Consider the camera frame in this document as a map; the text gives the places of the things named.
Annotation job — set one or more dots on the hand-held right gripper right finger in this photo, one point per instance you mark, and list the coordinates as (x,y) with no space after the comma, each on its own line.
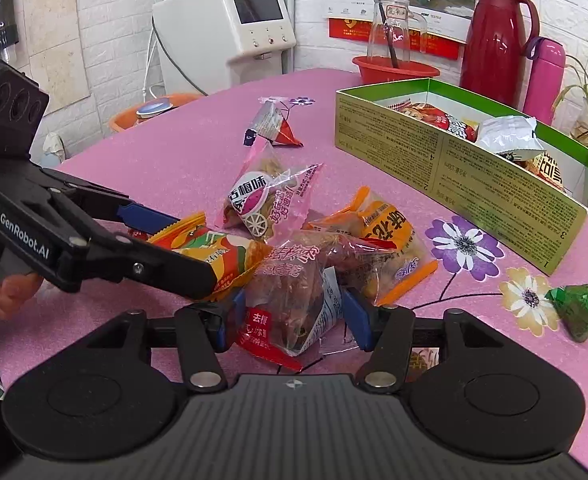
(356,320)

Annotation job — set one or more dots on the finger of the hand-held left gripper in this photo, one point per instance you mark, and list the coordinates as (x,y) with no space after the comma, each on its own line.
(174,272)
(146,217)

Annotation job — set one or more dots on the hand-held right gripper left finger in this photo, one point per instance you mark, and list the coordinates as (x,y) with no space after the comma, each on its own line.
(237,316)

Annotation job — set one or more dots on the orange yellow snack packet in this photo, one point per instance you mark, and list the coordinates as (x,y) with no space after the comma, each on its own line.
(224,255)

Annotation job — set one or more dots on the clear date snack packet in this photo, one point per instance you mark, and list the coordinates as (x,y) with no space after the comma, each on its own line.
(294,280)

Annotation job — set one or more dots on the orange twist snack packet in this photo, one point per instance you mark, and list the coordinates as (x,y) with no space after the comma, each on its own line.
(388,235)

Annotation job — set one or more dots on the pink snack packet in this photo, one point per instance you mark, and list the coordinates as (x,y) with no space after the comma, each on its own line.
(269,195)

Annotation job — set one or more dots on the small clear red packet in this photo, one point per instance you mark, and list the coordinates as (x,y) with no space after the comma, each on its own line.
(273,125)

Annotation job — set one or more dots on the green cardboard box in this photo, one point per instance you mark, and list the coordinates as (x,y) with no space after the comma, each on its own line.
(493,195)

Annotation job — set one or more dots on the red snack packet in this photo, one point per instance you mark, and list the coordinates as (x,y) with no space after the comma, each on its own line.
(443,121)

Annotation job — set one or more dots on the green candy packet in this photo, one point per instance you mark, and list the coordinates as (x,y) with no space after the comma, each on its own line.
(581,310)

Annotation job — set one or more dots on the white silver snack packet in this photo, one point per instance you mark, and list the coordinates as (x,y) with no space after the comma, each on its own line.
(511,137)

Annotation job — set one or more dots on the orange packet white print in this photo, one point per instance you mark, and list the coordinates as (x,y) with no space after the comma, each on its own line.
(548,171)

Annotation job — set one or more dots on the person's left hand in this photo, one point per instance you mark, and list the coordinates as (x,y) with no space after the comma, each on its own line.
(11,295)

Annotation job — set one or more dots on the white cloth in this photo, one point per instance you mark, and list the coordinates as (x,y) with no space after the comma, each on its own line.
(54,147)

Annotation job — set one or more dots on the orange plastic stool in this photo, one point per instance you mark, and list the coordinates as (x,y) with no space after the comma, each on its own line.
(124,120)

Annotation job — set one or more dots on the blue white round lid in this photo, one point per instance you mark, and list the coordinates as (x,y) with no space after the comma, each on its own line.
(153,108)

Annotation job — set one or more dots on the white dispenser with screen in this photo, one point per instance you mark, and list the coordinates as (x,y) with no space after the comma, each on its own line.
(209,35)

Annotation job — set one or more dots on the red plastic basin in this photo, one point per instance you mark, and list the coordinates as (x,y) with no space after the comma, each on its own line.
(373,72)

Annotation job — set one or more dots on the black stirrer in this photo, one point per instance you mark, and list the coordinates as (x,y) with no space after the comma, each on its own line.
(388,35)

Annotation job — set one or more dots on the glass pitcher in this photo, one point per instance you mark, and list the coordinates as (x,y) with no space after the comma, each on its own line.
(408,35)

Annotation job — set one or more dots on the pink bottle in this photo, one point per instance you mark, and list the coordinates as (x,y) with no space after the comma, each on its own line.
(543,85)

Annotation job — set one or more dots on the red thermos jug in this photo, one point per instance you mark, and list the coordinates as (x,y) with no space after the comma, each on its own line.
(493,45)

